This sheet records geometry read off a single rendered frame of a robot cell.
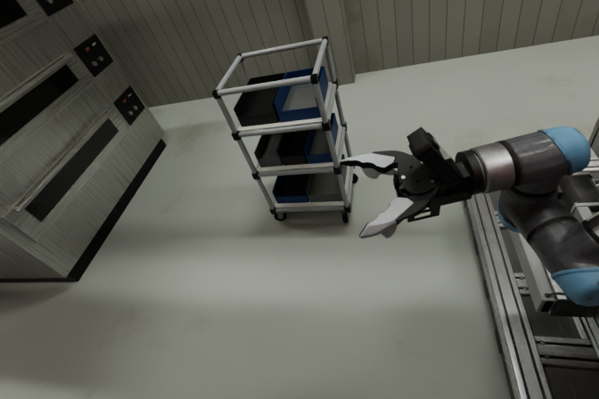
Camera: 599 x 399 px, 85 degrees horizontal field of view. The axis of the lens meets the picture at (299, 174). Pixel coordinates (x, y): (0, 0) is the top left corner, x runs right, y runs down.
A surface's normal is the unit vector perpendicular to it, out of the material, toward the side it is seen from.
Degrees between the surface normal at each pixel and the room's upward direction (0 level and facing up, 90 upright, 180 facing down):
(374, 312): 0
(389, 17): 90
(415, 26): 90
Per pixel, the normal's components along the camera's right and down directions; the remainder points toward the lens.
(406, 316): -0.26, -0.70
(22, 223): 0.96, -0.10
